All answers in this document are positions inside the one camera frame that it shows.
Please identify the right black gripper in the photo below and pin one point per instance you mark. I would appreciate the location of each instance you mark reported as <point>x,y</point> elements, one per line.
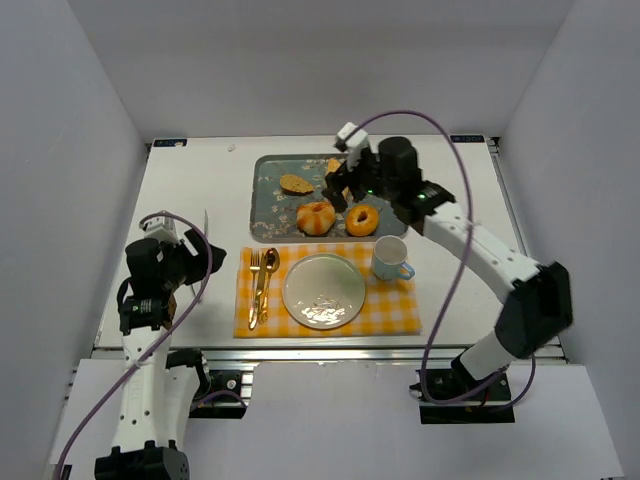
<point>350,179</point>

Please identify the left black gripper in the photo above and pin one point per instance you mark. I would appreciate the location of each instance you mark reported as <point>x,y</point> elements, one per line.
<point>198,253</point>

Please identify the long pale bread loaf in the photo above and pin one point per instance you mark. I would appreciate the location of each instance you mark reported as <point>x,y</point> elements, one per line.
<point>333,165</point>

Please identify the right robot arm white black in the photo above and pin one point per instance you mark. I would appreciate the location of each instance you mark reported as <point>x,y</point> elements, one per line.
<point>536,298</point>

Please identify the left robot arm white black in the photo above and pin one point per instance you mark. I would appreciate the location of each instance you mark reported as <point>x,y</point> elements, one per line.
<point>162,385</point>

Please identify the round striped bread bun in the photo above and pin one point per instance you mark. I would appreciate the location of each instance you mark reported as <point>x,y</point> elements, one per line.
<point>315,218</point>

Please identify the brown seeded bread slice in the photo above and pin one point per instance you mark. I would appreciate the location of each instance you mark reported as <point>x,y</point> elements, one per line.
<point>295,185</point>

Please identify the orange bagel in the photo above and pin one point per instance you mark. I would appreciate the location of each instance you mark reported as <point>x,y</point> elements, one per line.
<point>362,220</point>

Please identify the gold fork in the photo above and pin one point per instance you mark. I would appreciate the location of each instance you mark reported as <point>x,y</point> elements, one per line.
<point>254,268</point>

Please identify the gold knife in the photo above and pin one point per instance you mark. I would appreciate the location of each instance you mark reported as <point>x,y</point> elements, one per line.
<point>259,291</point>

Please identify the blue floral tray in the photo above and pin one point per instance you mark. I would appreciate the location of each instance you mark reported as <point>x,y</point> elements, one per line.
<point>273,211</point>

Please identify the white blue mug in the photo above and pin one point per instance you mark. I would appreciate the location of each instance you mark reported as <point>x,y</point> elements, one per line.
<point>389,259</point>

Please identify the gold spoon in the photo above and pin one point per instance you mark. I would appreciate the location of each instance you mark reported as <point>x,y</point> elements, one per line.
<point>272,265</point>

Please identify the white green round plate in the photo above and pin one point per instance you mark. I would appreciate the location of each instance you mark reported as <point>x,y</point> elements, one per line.
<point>323,291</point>

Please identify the right blue corner label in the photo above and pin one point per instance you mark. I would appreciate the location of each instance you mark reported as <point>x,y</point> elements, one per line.
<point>467,138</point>

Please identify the blue corner label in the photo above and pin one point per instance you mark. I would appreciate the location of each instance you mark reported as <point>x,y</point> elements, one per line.
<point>169,143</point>
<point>467,138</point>

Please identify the left blue corner label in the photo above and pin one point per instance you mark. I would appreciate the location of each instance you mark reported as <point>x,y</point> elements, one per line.
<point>169,143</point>

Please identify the yellow checkered placemat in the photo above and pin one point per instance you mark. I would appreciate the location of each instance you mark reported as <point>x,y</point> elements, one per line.
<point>389,308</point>

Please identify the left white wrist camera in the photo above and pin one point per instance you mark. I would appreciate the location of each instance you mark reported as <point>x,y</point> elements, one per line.
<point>161,229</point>

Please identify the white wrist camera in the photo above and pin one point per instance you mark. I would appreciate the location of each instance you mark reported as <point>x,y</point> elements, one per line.
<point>161,229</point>
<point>351,138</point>

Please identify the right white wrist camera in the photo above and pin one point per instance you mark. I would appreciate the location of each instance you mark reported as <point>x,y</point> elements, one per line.
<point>351,138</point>

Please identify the aluminium table front rail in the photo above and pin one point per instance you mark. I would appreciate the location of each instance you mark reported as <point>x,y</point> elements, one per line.
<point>548,354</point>

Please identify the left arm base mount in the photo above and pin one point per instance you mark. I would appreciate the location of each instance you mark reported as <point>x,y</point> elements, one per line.
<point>218,394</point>

